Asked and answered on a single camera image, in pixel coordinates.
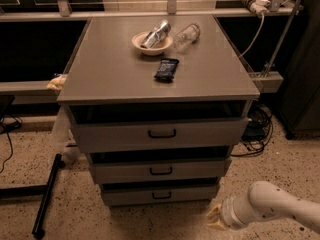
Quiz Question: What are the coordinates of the clear plastic bottle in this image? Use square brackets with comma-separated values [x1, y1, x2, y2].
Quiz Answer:
[173, 23, 201, 53]

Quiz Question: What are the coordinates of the grey drawer cabinet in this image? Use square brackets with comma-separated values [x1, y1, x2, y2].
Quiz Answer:
[58, 16, 259, 194]

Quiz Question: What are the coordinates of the white power strip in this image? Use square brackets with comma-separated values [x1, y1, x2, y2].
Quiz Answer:
[240, 0, 270, 18]

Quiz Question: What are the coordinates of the bundle of black cables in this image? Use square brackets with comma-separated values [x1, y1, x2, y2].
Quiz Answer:
[230, 103, 274, 158]

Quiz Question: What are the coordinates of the grey middle drawer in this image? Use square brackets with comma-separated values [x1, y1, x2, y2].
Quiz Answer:
[89, 158, 231, 184]

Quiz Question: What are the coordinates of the grey metal rail frame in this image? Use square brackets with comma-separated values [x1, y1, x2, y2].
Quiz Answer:
[0, 0, 306, 105]

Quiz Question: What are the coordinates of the black cable on floor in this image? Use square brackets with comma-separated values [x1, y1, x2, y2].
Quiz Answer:
[0, 113, 23, 174]

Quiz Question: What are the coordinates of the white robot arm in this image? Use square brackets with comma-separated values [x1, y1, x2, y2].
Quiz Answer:
[207, 181, 320, 233]

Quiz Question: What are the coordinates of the beige ceramic bowl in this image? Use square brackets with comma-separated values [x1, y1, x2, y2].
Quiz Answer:
[132, 32, 173, 56]

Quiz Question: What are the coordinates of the grey top drawer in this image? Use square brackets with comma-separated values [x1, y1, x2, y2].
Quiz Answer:
[71, 118, 248, 153]

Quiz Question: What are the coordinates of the silver foil snack bag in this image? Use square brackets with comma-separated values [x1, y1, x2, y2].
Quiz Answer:
[140, 20, 171, 49]

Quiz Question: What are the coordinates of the grey drawer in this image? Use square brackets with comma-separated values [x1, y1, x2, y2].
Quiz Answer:
[89, 158, 231, 184]
[101, 184, 219, 206]
[71, 118, 248, 153]

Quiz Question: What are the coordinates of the dark cabinet at right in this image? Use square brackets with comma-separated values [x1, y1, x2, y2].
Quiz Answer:
[275, 0, 320, 139]

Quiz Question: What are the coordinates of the black metal stand leg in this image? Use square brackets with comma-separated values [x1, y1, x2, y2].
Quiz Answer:
[32, 154, 65, 240]

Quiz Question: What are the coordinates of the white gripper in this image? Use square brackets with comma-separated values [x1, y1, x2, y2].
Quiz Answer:
[207, 194, 255, 231]

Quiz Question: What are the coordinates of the grey bottom drawer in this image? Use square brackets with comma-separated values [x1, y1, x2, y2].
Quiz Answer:
[101, 184, 219, 206]

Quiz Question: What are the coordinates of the dark blue snack packet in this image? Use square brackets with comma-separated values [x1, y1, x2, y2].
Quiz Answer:
[154, 58, 179, 82]

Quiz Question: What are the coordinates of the white power cable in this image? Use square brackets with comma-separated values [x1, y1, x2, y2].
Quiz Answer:
[237, 13, 266, 59]

